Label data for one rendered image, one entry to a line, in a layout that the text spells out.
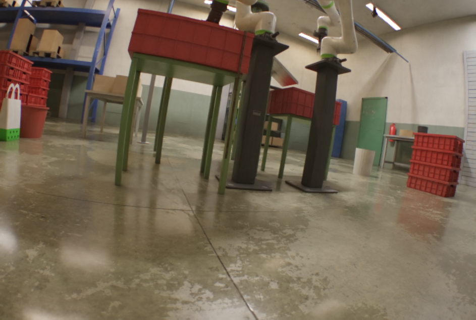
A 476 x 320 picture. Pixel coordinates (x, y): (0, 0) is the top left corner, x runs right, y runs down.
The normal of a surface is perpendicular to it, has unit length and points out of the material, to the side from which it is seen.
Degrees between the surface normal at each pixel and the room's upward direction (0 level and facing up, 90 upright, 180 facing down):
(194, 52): 90
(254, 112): 90
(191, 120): 90
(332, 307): 0
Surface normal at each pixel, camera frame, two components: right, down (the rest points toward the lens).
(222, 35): 0.34, 0.09
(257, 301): 0.15, -0.99
